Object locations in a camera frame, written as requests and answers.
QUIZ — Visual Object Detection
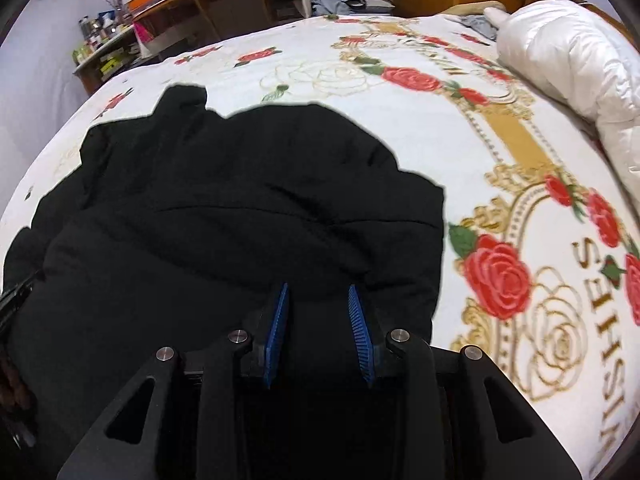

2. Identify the white duvet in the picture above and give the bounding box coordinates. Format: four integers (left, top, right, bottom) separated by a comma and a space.
484, 0, 639, 200

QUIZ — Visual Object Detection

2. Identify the low wooden shelf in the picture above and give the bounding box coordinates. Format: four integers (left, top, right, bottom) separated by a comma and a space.
73, 25, 141, 96

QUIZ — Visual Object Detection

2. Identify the white floral bed blanket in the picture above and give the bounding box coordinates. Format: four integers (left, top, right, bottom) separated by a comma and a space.
1, 15, 639, 479

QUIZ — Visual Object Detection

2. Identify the black long coat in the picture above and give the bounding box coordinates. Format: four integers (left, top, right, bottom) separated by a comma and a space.
3, 86, 444, 479

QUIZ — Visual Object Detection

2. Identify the wooden desk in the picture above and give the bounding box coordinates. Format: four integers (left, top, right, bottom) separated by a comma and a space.
132, 0, 311, 58

